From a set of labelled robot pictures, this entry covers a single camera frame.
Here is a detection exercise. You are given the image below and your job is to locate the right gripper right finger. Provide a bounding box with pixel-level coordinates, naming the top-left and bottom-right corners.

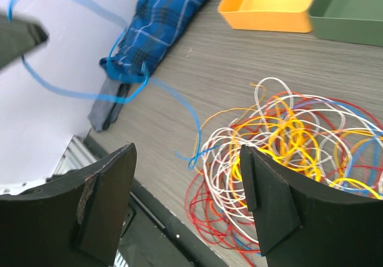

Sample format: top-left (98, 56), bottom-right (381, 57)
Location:
top-left (240, 145), bottom-right (382, 266)

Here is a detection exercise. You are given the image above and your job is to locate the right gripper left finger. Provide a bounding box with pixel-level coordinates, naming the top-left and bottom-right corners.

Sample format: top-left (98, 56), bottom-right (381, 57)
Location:
top-left (1, 144), bottom-right (137, 266)

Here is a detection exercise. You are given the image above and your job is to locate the white cable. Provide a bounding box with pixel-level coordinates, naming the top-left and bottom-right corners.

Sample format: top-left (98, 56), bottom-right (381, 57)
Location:
top-left (200, 77), bottom-right (383, 244)

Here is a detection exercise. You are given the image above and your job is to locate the orange cable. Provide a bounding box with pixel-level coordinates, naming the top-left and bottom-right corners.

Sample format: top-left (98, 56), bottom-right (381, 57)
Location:
top-left (194, 83), bottom-right (375, 172)

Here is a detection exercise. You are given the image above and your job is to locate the yellow cable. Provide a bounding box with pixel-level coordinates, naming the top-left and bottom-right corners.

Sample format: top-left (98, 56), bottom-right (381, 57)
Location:
top-left (230, 99), bottom-right (383, 201)

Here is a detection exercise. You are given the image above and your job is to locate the green plastic bin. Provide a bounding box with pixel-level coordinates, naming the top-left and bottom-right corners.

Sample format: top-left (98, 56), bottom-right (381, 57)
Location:
top-left (308, 0), bottom-right (382, 47)

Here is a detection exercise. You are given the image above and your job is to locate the yellow plastic bin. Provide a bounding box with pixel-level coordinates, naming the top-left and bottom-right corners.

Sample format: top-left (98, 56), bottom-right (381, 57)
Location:
top-left (218, 0), bottom-right (313, 33)

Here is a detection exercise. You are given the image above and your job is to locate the red cable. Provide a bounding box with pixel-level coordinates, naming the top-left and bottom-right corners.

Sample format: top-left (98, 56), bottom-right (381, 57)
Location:
top-left (184, 92), bottom-right (383, 265)

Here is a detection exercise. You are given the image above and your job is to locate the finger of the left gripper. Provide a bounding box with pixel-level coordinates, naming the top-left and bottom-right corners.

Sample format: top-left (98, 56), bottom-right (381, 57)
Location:
top-left (1, 13), bottom-right (48, 69)

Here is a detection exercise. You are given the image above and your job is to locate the grey folded cloth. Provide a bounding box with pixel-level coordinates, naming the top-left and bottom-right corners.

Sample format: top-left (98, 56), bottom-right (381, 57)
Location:
top-left (87, 78), bottom-right (130, 132)

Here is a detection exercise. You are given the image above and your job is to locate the blue plaid cloth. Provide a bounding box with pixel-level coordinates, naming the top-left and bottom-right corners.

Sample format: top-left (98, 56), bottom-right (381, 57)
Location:
top-left (100, 0), bottom-right (206, 83)

